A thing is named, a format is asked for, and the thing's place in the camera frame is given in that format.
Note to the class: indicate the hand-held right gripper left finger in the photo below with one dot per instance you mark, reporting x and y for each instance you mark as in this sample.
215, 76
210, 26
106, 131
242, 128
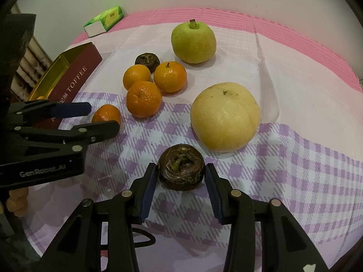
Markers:
149, 194

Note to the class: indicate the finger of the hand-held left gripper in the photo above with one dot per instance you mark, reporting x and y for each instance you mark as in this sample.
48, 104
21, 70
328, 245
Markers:
71, 109
99, 130

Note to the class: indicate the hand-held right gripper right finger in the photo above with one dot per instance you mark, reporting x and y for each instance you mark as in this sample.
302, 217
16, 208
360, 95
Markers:
213, 194

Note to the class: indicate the orange tangerine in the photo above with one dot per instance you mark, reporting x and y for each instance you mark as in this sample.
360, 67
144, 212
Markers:
106, 113
144, 99
136, 76

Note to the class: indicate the large brown water chestnut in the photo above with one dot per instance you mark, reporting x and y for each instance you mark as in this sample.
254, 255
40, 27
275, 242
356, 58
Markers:
181, 167

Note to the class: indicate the maroon and gold box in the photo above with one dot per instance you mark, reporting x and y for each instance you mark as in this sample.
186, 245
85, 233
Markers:
79, 68

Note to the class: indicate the large yellow pear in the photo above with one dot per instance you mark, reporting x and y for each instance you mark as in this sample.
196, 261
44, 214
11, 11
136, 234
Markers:
225, 117

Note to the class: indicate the tangerine with stem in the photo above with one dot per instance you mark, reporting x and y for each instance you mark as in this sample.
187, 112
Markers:
170, 78

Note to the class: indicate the orange blurred object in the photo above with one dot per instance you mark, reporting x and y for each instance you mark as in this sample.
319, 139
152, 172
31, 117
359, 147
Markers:
17, 201

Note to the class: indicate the beige radiator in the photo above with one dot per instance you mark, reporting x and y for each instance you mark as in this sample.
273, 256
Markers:
31, 62

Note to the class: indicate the purple checked white cloth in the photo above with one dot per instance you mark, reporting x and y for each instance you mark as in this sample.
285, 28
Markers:
283, 161

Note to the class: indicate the small brown water chestnut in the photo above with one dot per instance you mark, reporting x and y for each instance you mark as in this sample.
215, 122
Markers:
147, 61

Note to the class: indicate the green tissue box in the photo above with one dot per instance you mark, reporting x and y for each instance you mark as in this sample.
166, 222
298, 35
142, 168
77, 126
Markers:
109, 17

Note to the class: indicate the green apple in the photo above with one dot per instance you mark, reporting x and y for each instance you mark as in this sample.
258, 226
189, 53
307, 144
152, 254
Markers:
194, 42

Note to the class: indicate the pink quilted blanket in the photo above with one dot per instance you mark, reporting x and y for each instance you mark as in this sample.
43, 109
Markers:
283, 31

